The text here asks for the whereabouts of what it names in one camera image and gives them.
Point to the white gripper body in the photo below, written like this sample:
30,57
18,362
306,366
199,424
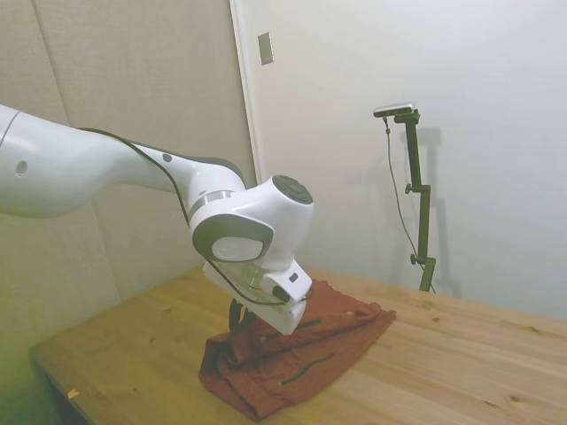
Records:
279,316

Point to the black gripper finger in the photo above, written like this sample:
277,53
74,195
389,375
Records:
232,316
243,315

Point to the rust red shorts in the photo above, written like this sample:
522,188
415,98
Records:
305,354

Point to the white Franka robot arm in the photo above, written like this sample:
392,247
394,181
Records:
88,172

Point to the dark green camera stand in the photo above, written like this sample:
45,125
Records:
421,199

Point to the white door frame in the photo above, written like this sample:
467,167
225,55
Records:
248,88

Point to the grey camera on stand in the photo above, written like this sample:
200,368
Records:
394,110

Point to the grey wall switch plate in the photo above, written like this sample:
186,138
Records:
266,48

